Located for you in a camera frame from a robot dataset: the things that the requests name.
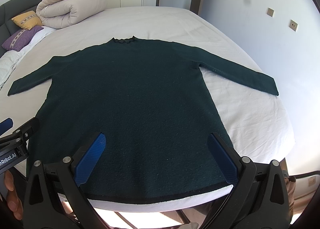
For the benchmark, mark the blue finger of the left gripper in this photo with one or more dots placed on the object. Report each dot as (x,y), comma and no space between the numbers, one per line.
(6,125)

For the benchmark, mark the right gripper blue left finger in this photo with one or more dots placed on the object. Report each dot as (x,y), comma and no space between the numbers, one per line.
(74,171)

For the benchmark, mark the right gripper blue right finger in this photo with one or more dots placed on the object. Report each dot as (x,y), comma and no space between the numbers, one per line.
(237,171)

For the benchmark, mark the dark green knit sweater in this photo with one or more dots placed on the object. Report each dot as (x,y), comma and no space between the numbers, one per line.
(149,98)

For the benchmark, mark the person's left hand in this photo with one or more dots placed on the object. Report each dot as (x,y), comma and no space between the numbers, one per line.
(9,191)

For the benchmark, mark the white bed mattress sheet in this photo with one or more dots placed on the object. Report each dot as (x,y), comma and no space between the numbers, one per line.
(256,122)

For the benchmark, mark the white pillow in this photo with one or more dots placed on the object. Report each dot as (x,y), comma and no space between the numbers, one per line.
(12,58)

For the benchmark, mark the purple patterned cushion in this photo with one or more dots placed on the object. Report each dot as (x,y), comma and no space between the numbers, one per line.
(20,39)

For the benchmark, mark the yellow patterned cushion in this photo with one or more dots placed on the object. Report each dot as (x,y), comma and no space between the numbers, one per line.
(27,20)

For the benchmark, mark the dark grey headboard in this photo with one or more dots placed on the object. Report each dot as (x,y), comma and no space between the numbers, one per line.
(11,9)

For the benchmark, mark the folded beige duvet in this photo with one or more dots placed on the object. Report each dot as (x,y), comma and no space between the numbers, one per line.
(59,14)

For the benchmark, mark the wall socket plate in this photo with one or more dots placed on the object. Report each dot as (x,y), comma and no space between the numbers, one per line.
(293,25)

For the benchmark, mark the wall switch plate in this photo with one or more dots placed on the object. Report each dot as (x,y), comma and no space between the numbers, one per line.
(270,12)

